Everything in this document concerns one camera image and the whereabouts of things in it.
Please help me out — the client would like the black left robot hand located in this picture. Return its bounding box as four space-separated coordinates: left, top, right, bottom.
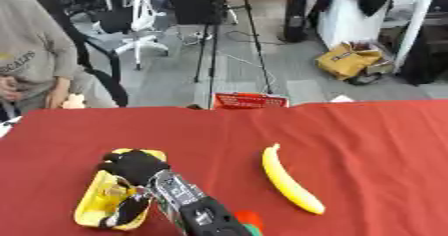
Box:
94 148 172 230

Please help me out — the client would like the yellow open box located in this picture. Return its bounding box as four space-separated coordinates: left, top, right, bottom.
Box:
71 147 170 232

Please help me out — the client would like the black speaker box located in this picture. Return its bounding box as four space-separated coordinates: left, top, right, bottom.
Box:
168 0 228 26

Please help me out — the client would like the black office chair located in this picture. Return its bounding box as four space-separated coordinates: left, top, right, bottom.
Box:
33 0 132 108

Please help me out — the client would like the red and green toy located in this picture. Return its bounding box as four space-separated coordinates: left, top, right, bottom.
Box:
232 210 266 236

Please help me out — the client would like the red plastic basket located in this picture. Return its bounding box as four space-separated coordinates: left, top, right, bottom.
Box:
211 92 291 110

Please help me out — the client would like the white office chair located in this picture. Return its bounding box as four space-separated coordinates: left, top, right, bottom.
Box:
112 0 172 71

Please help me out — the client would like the yellow toy banana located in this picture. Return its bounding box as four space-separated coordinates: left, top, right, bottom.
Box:
259 142 328 216

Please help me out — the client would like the person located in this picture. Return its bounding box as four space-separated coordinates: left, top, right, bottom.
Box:
0 0 123 122

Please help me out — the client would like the black tripod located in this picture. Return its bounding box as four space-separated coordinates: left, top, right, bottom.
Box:
192 0 277 110

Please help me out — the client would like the white paper sheet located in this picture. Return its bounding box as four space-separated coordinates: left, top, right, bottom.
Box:
327 94 357 104

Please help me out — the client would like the tan paper bag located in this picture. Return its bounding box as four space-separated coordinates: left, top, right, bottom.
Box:
313 41 385 81

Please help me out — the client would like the white draped cloth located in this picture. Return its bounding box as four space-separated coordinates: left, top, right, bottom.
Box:
315 0 399 52

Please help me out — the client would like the black post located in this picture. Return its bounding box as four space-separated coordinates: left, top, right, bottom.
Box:
281 0 312 44

